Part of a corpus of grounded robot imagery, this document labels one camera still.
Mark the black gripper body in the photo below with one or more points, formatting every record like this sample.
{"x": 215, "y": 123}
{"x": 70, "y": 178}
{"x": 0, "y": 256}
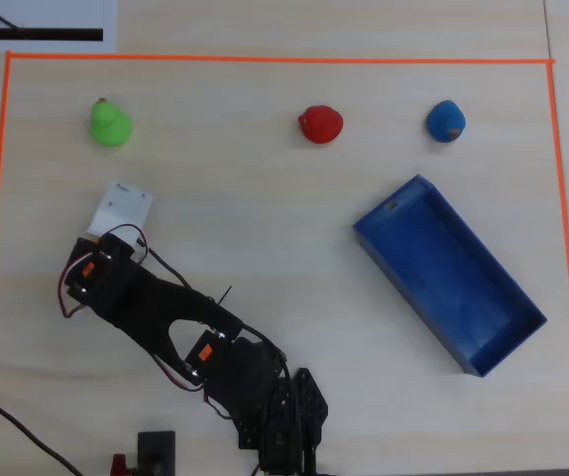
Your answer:
{"x": 97, "y": 284}

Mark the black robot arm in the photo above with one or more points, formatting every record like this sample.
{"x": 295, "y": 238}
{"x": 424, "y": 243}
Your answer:
{"x": 190, "y": 322}

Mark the green rubber duck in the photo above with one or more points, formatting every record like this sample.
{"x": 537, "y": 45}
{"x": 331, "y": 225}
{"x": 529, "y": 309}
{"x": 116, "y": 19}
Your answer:
{"x": 110, "y": 124}

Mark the red rubber duck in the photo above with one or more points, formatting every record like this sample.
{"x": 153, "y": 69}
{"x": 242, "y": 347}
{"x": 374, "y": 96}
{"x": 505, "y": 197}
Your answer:
{"x": 321, "y": 124}

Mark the blue rectangular plastic box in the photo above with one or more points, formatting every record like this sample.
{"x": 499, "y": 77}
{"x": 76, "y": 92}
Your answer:
{"x": 453, "y": 277}

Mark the blue rubber duck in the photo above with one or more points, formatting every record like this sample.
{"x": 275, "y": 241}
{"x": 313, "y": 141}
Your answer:
{"x": 446, "y": 122}

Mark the black zip tie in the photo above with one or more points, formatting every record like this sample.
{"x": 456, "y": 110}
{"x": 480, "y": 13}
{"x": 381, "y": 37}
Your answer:
{"x": 225, "y": 294}

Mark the black table clamp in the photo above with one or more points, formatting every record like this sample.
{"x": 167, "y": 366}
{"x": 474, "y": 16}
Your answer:
{"x": 156, "y": 452}

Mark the small red clamp part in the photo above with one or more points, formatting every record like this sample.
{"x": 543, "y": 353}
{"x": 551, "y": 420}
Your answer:
{"x": 119, "y": 465}

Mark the white paper with black bar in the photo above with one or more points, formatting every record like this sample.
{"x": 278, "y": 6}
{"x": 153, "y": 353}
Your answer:
{"x": 41, "y": 25}

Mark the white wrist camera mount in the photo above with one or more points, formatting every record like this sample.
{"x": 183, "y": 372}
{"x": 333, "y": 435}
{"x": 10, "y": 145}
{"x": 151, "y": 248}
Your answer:
{"x": 123, "y": 208}

